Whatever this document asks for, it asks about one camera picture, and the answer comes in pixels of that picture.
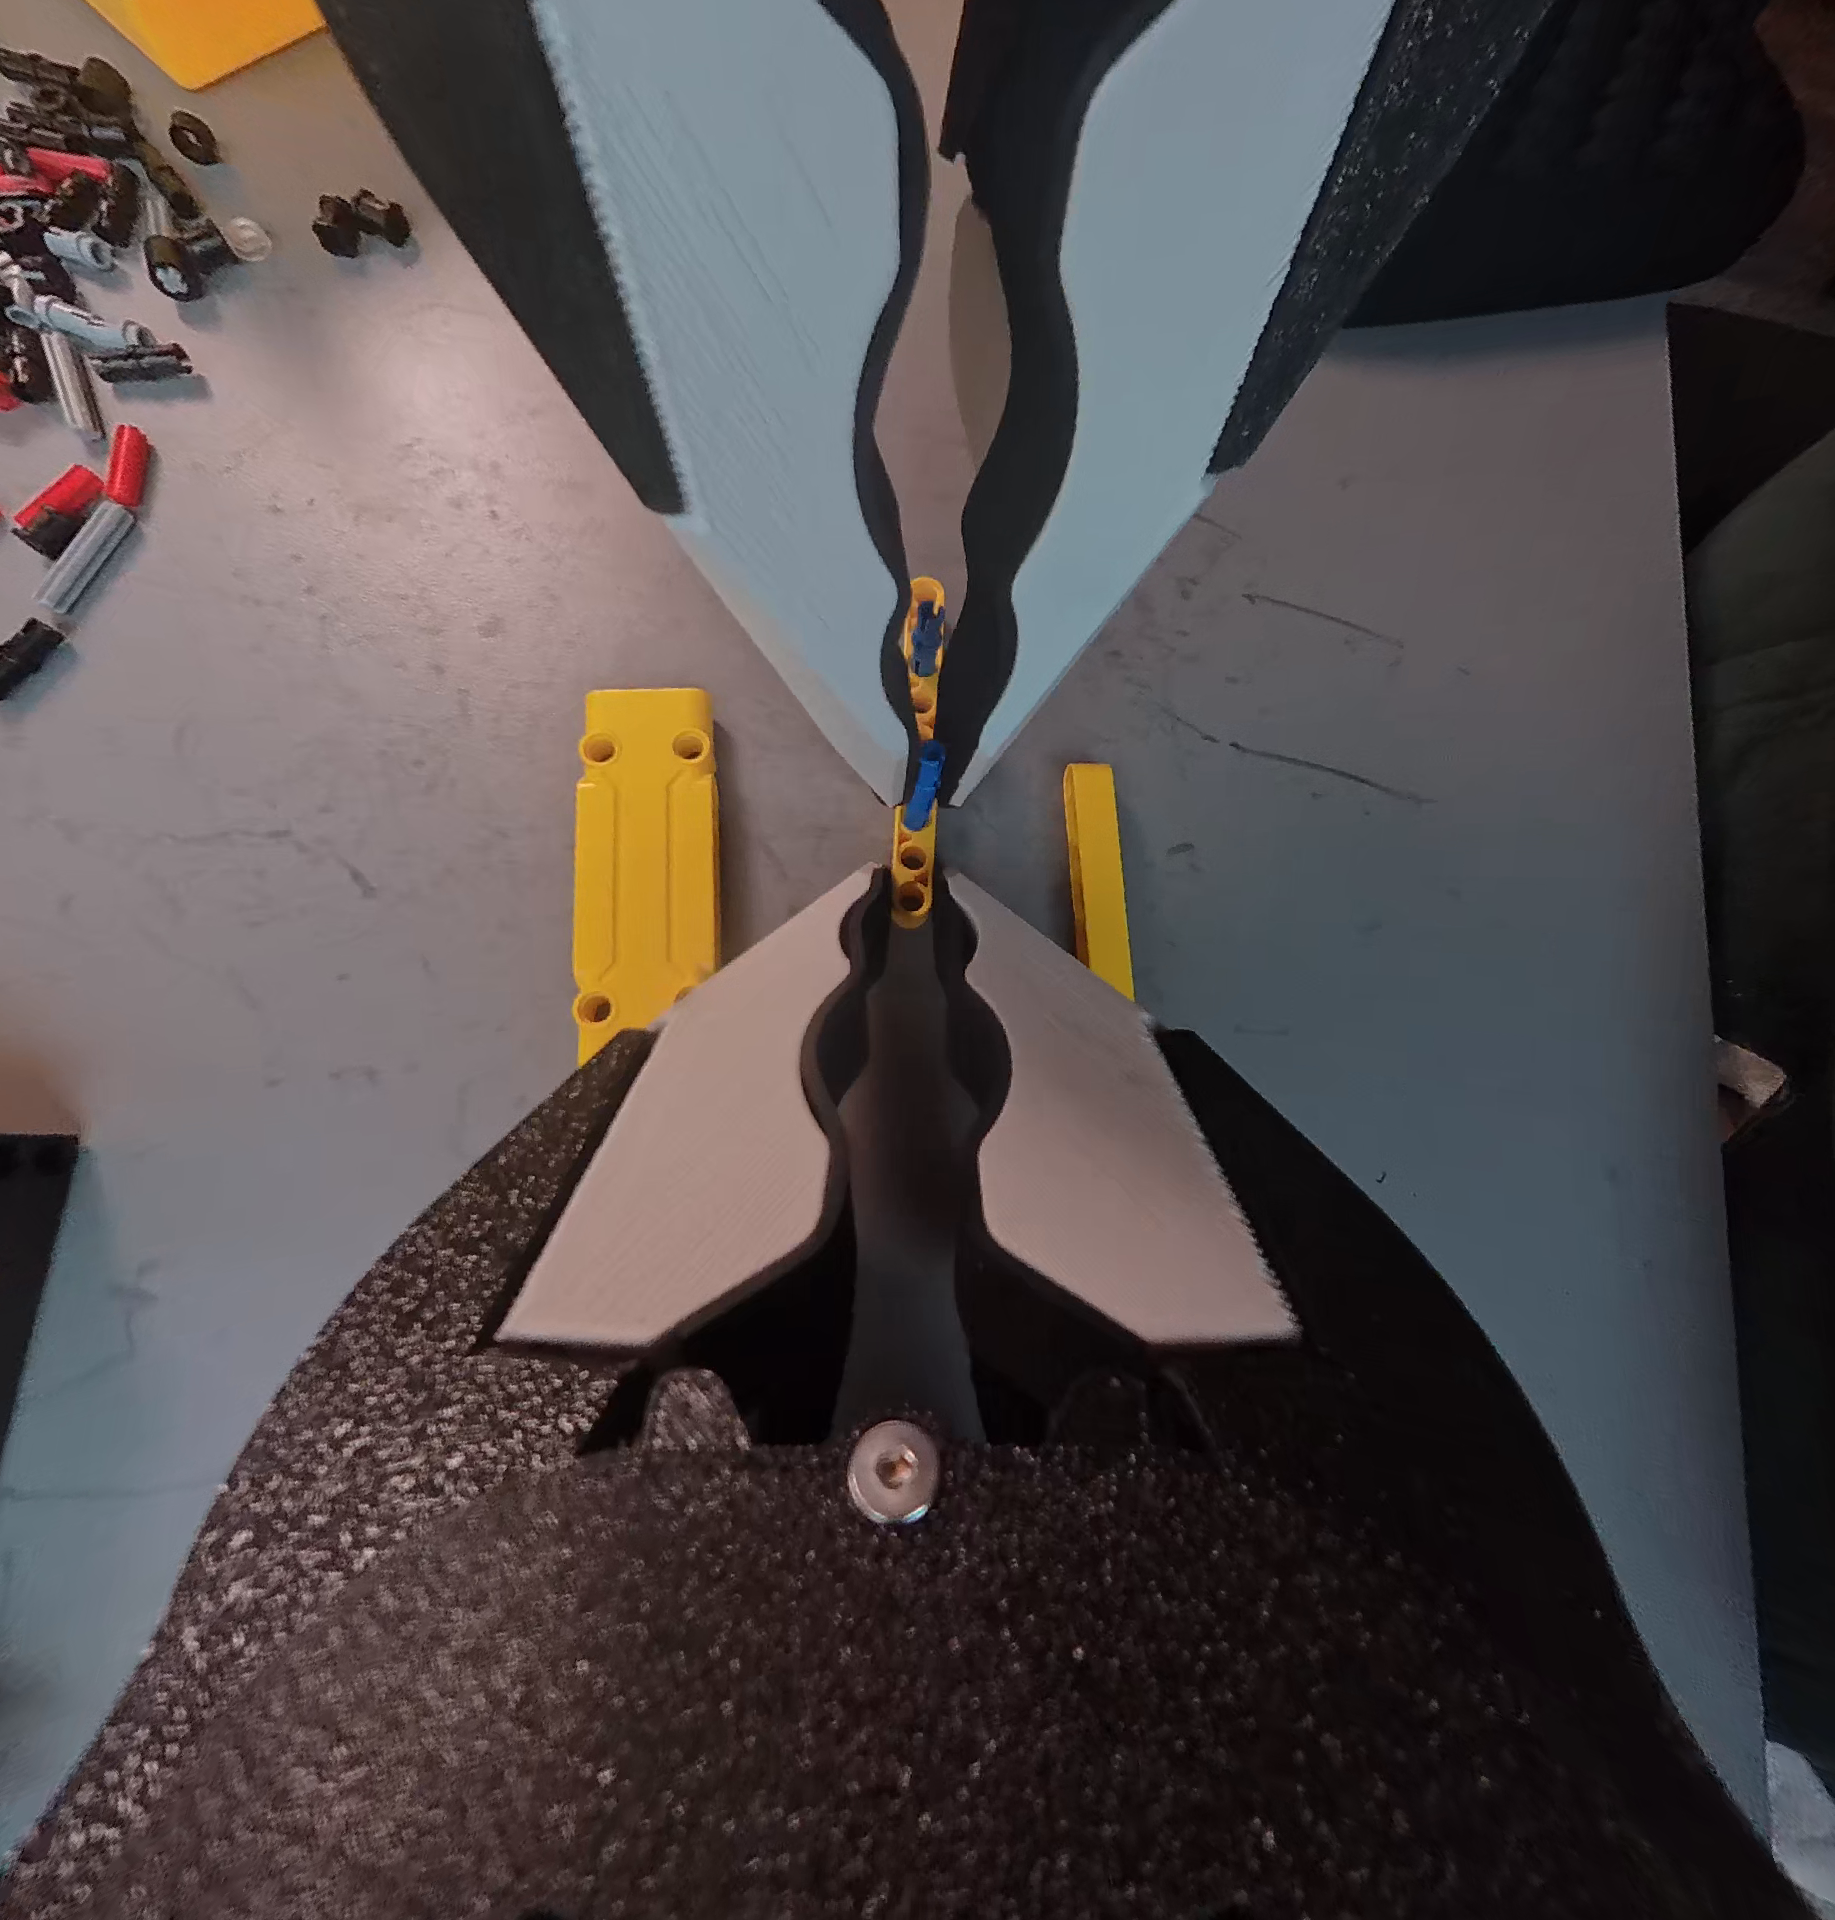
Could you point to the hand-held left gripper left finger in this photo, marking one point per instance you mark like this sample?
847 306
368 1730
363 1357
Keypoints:
694 1185

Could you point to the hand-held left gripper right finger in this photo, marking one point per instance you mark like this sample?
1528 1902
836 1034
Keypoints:
1127 1185

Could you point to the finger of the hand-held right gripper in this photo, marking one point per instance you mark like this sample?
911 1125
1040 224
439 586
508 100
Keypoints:
738 298
1203 224

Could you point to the yellow lego beam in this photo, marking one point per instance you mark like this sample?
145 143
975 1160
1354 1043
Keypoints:
914 878
1100 885

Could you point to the blue lego pin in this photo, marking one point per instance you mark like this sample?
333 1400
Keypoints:
929 628
926 778

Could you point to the yellow lego panel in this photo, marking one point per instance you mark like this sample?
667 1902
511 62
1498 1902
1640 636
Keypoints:
648 885

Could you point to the pile of small lego pins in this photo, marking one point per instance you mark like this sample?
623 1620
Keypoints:
45 194

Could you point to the black and yellow lego model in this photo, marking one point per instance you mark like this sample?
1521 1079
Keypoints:
10 1379

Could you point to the yellow plastic bin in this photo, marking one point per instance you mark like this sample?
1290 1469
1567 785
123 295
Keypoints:
214 36

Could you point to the person in green sweatshirt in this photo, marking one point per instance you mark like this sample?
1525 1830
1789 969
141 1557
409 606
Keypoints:
1803 900

